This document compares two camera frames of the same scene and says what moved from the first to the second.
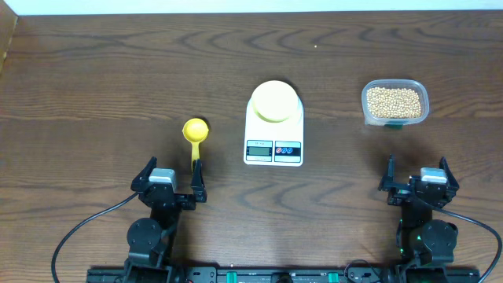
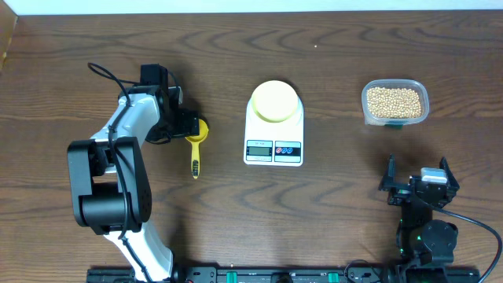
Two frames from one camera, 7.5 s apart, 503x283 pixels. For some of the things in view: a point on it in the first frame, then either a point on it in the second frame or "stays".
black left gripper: (200, 195) → (187, 126)
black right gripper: (398, 195) stays
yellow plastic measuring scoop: (195, 130) stays
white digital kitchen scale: (273, 144) stays
